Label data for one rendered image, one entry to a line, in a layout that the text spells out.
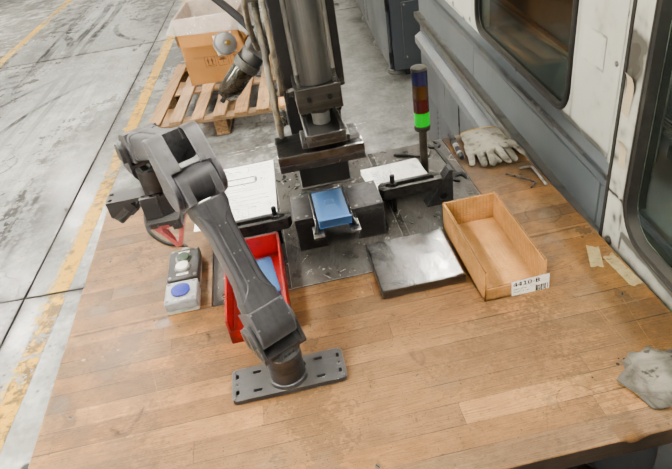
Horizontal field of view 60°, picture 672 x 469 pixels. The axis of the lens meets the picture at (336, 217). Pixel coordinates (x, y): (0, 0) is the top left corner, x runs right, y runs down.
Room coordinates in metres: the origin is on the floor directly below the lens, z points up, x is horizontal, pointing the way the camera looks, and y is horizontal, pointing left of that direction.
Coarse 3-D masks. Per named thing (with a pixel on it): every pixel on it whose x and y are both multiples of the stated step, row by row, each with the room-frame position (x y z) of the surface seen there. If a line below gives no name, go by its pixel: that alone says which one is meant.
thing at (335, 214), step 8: (320, 192) 1.13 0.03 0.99; (328, 192) 1.13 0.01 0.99; (336, 192) 1.12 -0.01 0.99; (320, 200) 1.10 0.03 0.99; (336, 200) 1.09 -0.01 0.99; (344, 200) 1.08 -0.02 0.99; (320, 208) 1.07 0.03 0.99; (328, 208) 1.06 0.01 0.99; (336, 208) 1.06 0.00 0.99; (344, 208) 1.05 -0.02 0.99; (320, 216) 1.04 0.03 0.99; (328, 216) 1.03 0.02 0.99; (336, 216) 1.02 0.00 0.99; (344, 216) 0.98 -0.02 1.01; (320, 224) 0.99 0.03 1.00; (328, 224) 0.99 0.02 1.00; (336, 224) 1.00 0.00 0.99
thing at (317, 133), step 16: (320, 112) 1.07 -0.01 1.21; (336, 112) 1.12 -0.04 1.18; (304, 128) 1.07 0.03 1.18; (320, 128) 1.06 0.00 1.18; (336, 128) 1.05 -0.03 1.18; (352, 128) 1.12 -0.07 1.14; (288, 144) 1.10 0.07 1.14; (304, 144) 1.06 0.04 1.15; (320, 144) 1.04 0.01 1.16; (336, 144) 1.06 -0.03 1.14; (352, 144) 1.05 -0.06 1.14; (288, 160) 1.04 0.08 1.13; (304, 160) 1.04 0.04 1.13; (320, 160) 1.05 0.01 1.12; (336, 160) 1.05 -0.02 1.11
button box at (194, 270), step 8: (144, 216) 1.29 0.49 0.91; (152, 232) 1.21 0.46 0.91; (160, 240) 1.17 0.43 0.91; (184, 248) 1.09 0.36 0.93; (192, 248) 1.08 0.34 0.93; (176, 256) 1.06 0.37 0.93; (192, 256) 1.05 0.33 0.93; (200, 256) 1.06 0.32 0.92; (192, 264) 1.02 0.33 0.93; (200, 264) 1.04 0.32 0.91; (168, 272) 1.01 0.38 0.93; (176, 272) 1.00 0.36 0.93; (184, 272) 1.00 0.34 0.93; (192, 272) 0.99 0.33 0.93; (200, 272) 1.02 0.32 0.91; (168, 280) 0.98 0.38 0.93; (176, 280) 0.98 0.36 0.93; (184, 280) 0.98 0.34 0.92; (200, 280) 0.99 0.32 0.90
